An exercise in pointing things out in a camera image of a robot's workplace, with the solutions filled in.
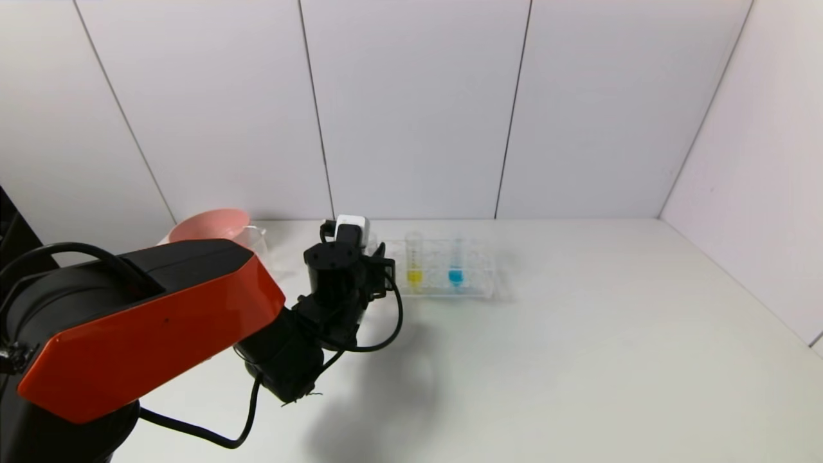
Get test tube with yellow pigment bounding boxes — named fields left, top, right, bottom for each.
left=405, top=231, right=425, bottom=288

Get test tube with blue pigment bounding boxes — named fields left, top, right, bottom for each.
left=448, top=235, right=467, bottom=287

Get clear acrylic test tube rack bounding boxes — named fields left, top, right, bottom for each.
left=379, top=237, right=499, bottom=300

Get clear glass beaker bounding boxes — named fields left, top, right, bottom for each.
left=243, top=225, right=284, bottom=284

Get pink plastic bowl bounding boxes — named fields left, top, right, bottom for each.
left=158, top=209, right=251, bottom=248

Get black camera cable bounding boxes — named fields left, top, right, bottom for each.
left=0, top=241, right=404, bottom=449

